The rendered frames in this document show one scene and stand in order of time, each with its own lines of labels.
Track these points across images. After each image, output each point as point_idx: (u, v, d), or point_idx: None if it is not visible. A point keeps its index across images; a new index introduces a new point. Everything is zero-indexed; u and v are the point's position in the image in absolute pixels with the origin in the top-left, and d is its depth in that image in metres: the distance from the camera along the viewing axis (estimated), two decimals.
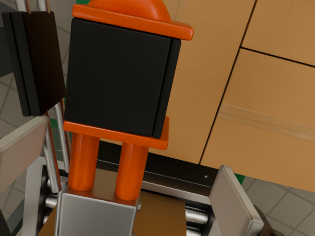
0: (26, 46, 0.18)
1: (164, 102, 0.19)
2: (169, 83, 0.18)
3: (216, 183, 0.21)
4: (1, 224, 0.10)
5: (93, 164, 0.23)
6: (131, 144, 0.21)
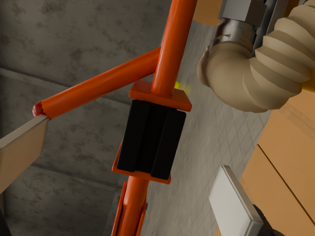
0: None
1: None
2: None
3: (216, 183, 0.21)
4: (1, 224, 0.10)
5: None
6: None
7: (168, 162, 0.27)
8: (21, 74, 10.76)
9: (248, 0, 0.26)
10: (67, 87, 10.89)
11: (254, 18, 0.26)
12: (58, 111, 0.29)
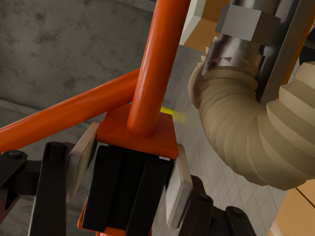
0: None
1: None
2: None
3: (170, 160, 0.23)
4: (61, 223, 0.11)
5: None
6: None
7: (147, 222, 0.21)
8: (12, 103, 10.57)
9: (257, 13, 0.19)
10: None
11: (264, 36, 0.20)
12: (11, 147, 0.23)
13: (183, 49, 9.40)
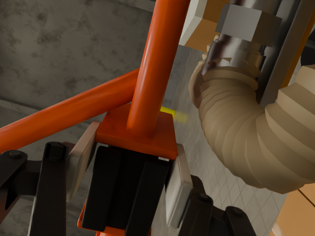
0: None
1: None
2: None
3: (169, 160, 0.23)
4: (61, 223, 0.11)
5: None
6: None
7: (147, 222, 0.21)
8: (13, 104, 10.59)
9: (257, 13, 0.19)
10: None
11: (264, 36, 0.20)
12: (11, 147, 0.23)
13: (184, 49, 9.39)
